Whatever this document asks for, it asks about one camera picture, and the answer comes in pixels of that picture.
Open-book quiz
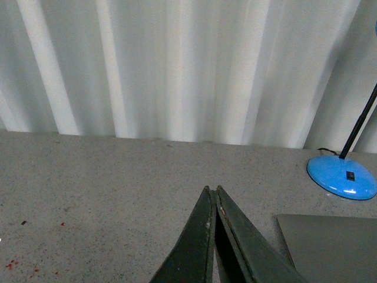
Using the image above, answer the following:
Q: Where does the grey laptop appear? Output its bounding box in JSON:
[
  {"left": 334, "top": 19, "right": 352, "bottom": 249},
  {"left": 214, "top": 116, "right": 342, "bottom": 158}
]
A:
[{"left": 277, "top": 214, "right": 376, "bottom": 282}]

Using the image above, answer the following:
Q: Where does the white curtain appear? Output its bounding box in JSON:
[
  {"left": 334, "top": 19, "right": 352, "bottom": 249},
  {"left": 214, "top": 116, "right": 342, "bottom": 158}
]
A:
[{"left": 1, "top": 1, "right": 376, "bottom": 150}]

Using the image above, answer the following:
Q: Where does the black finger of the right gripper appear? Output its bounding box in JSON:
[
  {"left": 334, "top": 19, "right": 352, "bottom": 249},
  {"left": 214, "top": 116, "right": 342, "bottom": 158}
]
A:
[
  {"left": 215, "top": 186, "right": 307, "bottom": 282},
  {"left": 151, "top": 186, "right": 216, "bottom": 282}
]

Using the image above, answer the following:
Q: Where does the blue desk lamp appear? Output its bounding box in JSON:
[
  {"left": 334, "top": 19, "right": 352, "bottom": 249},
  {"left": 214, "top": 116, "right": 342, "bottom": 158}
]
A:
[{"left": 306, "top": 23, "right": 377, "bottom": 202}]

